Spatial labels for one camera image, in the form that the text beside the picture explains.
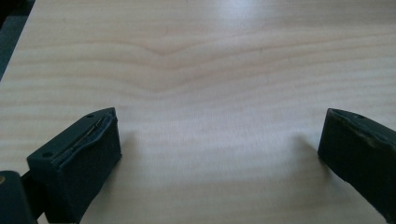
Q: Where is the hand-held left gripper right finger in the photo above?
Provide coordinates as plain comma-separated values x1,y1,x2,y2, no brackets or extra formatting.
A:
317,107,396,224

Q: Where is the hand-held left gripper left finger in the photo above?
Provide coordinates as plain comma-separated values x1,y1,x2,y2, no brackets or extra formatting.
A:
26,106,122,224

